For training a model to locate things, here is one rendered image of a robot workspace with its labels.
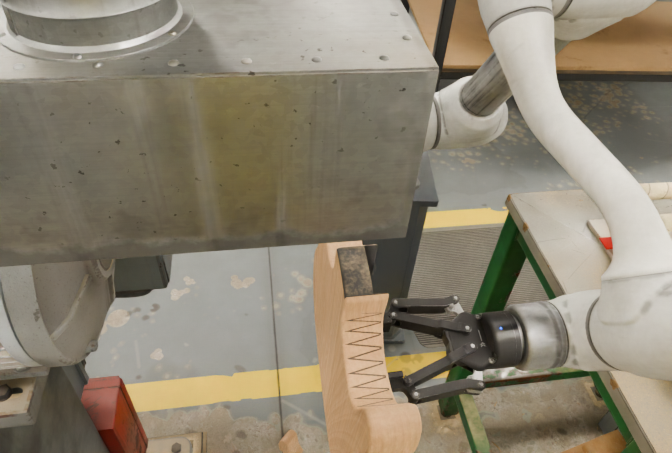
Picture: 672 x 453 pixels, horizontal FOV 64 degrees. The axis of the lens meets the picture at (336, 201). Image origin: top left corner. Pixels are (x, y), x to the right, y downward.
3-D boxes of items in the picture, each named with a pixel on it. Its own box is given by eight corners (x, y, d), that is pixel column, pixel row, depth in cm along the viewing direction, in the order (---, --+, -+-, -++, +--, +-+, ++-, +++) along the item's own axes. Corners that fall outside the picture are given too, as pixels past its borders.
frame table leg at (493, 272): (440, 421, 173) (518, 224, 113) (435, 405, 177) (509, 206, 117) (456, 419, 174) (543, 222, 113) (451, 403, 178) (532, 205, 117)
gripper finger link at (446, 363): (465, 350, 74) (471, 359, 74) (397, 387, 71) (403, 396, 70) (472, 338, 71) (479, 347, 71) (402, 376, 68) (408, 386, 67)
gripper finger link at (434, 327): (471, 334, 72) (472, 324, 73) (389, 314, 73) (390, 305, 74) (464, 346, 75) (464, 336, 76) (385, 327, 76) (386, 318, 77)
